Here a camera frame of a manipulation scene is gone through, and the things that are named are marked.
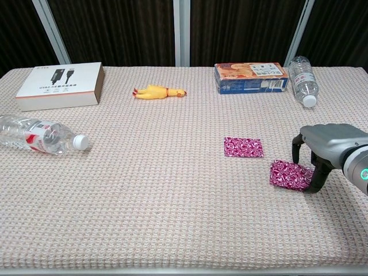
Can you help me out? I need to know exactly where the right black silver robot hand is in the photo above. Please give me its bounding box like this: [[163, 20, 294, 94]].
[[291, 123, 366, 194]]

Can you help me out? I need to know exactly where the magenta patterned cloth square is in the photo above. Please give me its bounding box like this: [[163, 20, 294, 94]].
[[269, 159, 316, 193]]

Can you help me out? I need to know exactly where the clear water bottle white label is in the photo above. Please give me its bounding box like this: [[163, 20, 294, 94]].
[[288, 55, 320, 109]]

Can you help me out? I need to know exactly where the orange blue snack box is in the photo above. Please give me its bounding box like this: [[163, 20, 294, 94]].
[[214, 62, 290, 95]]

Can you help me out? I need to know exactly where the dark corrugated partition panel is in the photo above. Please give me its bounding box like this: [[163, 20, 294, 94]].
[[0, 0, 60, 78], [189, 0, 305, 67], [47, 0, 176, 67], [293, 0, 368, 77]]

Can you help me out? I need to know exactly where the pink waffle tablecloth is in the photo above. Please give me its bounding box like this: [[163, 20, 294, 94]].
[[0, 66, 368, 270]]

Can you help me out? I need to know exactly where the yellow rubber chicken toy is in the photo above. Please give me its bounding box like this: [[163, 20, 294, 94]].
[[132, 83, 188, 101]]

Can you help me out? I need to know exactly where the clear water bottle red label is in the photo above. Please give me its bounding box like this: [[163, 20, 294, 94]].
[[0, 114, 89, 156]]

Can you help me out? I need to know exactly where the grey aluminium partition post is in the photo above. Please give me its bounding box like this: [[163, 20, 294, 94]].
[[172, 0, 191, 67], [30, 0, 72, 66], [283, 0, 316, 67]]

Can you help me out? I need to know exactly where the white usb cable box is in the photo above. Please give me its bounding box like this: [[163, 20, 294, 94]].
[[15, 62, 105, 112]]

